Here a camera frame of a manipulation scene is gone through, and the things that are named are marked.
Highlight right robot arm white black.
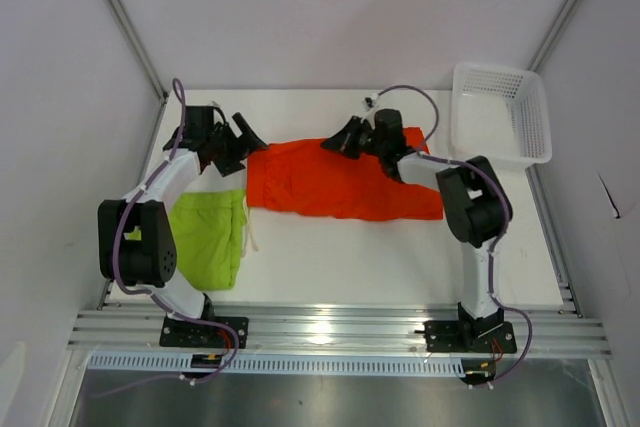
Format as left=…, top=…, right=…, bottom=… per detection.
left=321, top=109, right=513, bottom=351

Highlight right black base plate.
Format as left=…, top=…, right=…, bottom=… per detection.
left=415, top=320, right=517, bottom=354

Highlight left aluminium corner post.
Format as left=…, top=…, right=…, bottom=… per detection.
left=104, top=0, right=167, bottom=100

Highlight white plastic basket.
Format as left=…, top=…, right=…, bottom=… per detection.
left=449, top=62, right=552, bottom=170

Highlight aluminium corner post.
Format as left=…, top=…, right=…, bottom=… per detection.
left=104, top=0, right=167, bottom=100
left=528, top=0, right=584, bottom=73

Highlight white slotted cable duct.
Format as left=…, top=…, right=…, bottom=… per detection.
left=88, top=351, right=465, bottom=378

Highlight lime green shorts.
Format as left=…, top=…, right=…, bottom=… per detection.
left=128, top=189, right=250, bottom=291

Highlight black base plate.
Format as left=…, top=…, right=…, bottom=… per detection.
left=159, top=315, right=249, bottom=349
left=415, top=320, right=517, bottom=354

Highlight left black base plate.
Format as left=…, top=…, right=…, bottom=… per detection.
left=159, top=315, right=249, bottom=349

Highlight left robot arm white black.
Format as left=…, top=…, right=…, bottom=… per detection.
left=97, top=104, right=267, bottom=347

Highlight orange shorts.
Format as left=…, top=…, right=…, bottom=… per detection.
left=246, top=139, right=444, bottom=222

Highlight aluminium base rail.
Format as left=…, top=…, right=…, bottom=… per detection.
left=67, top=302, right=612, bottom=359

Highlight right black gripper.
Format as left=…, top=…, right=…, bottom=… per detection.
left=320, top=116, right=386, bottom=160

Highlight right aluminium corner post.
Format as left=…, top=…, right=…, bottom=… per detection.
left=528, top=0, right=584, bottom=73

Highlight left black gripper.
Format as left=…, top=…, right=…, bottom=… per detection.
left=206, top=114, right=268, bottom=177

